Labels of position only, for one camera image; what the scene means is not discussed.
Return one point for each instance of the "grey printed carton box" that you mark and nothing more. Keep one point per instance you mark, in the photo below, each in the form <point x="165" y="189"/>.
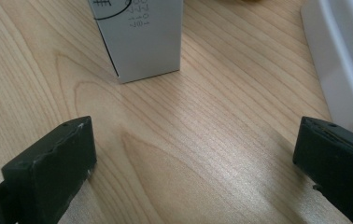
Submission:
<point x="143" y="40"/>

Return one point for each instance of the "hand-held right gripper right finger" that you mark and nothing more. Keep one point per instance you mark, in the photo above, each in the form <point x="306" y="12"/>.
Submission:
<point x="339" y="165"/>

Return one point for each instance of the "white plastic container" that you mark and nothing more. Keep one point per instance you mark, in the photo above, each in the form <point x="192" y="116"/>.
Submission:
<point x="345" y="56"/>

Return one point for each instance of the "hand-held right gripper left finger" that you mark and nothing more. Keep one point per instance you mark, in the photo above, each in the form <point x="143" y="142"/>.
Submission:
<point x="53" y="168"/>

